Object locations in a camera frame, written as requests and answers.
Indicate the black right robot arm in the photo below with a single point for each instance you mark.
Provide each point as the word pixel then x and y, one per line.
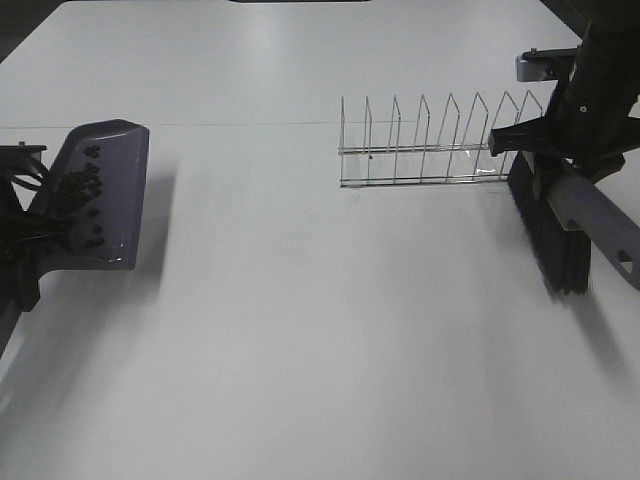
pixel 597 22

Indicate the chrome wire dish rack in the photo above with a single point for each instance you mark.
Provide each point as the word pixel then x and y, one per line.
pixel 441 143

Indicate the purple plastic dustpan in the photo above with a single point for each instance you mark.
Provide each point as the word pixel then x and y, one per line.
pixel 125 150

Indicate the purple hand brush black bristles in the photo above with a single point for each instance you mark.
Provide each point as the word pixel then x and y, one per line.
pixel 565 215

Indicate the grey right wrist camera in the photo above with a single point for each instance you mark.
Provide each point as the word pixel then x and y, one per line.
pixel 545 65

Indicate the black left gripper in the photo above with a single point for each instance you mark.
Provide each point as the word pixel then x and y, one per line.
pixel 23 232

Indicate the pile of coffee beans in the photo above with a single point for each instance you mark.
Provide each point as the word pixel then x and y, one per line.
pixel 74 203

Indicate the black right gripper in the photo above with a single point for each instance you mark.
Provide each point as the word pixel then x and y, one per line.
pixel 588 118

